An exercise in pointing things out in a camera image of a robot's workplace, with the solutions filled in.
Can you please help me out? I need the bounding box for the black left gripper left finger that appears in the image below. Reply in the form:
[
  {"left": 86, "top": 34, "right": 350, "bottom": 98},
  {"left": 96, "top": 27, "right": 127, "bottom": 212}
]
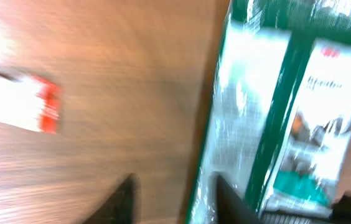
[{"left": 82, "top": 174, "right": 138, "bottom": 224}]

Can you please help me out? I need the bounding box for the red white candy stick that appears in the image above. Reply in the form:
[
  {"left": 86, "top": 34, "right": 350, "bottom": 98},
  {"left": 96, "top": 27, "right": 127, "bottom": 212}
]
[{"left": 0, "top": 72, "right": 61, "bottom": 134}]

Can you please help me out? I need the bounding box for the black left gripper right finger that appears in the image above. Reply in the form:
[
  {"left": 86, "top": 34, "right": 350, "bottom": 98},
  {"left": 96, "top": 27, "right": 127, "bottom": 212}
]
[{"left": 216, "top": 175, "right": 262, "bottom": 224}]

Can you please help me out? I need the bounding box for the green wipes packet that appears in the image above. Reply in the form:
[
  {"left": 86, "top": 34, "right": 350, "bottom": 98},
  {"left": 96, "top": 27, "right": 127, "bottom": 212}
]
[{"left": 185, "top": 1, "right": 351, "bottom": 223}]

